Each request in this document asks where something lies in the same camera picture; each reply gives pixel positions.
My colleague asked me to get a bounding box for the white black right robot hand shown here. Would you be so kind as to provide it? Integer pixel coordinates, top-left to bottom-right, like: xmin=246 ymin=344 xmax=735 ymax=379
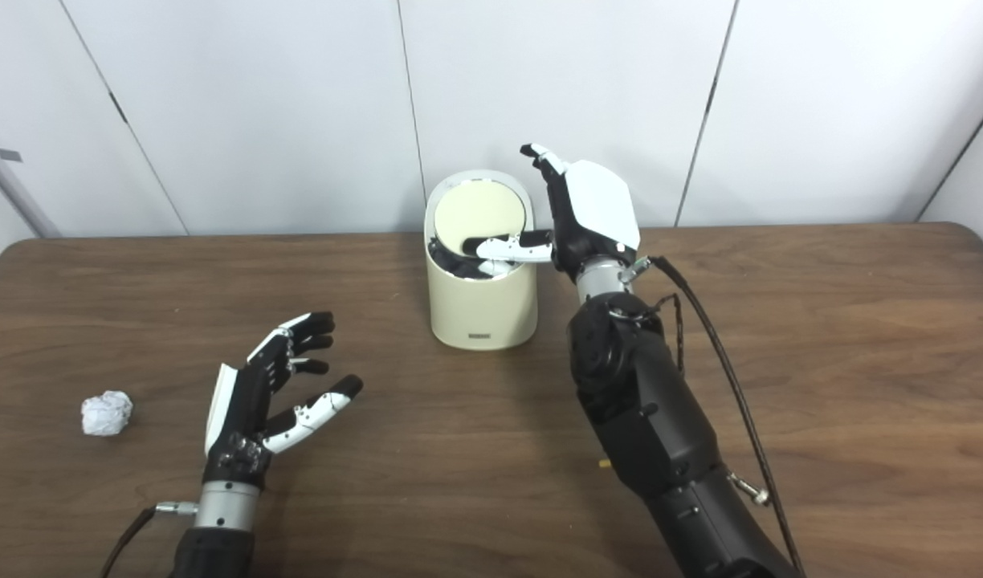
xmin=462 ymin=144 xmax=642 ymax=278

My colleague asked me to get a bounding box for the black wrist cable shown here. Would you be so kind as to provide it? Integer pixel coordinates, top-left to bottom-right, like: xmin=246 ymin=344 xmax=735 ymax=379
xmin=100 ymin=502 xmax=199 ymax=578
xmin=620 ymin=255 xmax=806 ymax=578

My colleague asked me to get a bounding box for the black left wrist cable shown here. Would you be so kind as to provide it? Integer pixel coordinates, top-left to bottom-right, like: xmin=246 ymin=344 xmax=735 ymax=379
xmin=100 ymin=502 xmax=199 ymax=578

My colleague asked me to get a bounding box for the cream-colored bin body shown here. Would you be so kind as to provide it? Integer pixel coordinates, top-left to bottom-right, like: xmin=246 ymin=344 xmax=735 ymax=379
xmin=424 ymin=169 xmax=539 ymax=351

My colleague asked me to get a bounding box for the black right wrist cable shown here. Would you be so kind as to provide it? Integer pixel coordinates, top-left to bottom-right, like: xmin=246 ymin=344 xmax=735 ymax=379
xmin=620 ymin=255 xmax=806 ymax=578

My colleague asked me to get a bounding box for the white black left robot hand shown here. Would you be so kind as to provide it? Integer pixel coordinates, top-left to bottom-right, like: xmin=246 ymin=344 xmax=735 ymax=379
xmin=202 ymin=311 xmax=364 ymax=490

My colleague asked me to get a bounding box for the black bin liner bag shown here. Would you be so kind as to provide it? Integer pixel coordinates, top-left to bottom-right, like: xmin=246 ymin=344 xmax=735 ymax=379
xmin=429 ymin=241 xmax=532 ymax=280

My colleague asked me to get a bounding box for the cream round bin lid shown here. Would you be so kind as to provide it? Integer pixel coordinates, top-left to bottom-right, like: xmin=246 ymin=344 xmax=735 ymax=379
xmin=433 ymin=180 xmax=528 ymax=256

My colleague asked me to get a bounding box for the grey wall corner post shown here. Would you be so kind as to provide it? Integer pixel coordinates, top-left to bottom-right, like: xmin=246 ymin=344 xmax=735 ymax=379
xmin=0 ymin=120 xmax=59 ymax=238

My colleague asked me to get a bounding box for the white paper ball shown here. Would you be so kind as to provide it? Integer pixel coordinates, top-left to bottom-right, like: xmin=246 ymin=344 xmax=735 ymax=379
xmin=80 ymin=390 xmax=134 ymax=437

